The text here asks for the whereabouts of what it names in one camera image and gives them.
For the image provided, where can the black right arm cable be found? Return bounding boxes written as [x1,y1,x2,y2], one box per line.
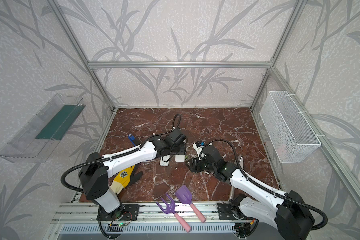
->
[198,138,329,231]

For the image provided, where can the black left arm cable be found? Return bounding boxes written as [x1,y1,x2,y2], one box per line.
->
[59,113,182,194]

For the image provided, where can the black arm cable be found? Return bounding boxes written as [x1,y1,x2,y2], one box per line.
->
[59,113,182,194]
[198,138,329,231]

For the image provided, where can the white air conditioner remote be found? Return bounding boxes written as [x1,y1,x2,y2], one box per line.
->
[175,154,186,163]

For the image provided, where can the purple garden fork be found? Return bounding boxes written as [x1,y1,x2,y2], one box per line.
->
[156,193,192,233]

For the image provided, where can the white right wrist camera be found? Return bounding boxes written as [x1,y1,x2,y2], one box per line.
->
[193,141,205,158]

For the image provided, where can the white remote with red buttons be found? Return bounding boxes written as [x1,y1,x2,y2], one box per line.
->
[160,155,171,167]

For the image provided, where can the blue stapler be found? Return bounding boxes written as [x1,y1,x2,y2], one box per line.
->
[128,134,139,146]

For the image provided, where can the metal garden trowel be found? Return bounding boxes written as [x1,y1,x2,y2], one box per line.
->
[229,155,244,202]

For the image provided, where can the yellow black work glove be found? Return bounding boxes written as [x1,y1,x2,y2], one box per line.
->
[110,165,143,194]

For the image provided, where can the purple garden shovel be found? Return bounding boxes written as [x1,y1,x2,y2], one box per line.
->
[175,185,207,223]

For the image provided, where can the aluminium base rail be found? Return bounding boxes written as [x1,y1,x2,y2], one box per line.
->
[43,201,313,240]

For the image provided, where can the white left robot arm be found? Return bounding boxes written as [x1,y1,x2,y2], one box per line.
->
[78,128,188,214]

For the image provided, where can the aluminium frame profiles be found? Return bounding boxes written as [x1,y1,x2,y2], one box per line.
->
[47,1,360,209]

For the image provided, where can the clear acrylic wall shelf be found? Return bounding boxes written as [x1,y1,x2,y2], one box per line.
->
[0,94,86,163]

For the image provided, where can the white wire mesh basket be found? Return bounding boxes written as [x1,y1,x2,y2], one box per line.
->
[260,91,321,164]

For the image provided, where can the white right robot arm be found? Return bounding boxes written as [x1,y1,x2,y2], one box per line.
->
[189,142,315,240]

